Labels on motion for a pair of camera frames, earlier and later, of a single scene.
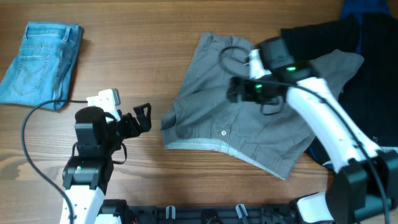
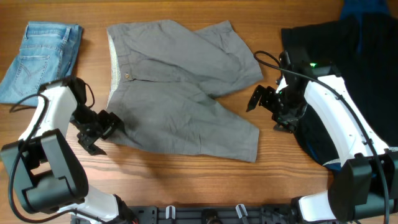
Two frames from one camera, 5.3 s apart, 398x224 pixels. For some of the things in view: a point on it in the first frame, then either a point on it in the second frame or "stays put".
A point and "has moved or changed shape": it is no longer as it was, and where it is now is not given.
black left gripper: [131, 123] -> [97, 130]
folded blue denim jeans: [44, 67] stays put
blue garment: [359, 8] stays put
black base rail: [273, 213] stays put
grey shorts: [199, 114] has moved or changed shape
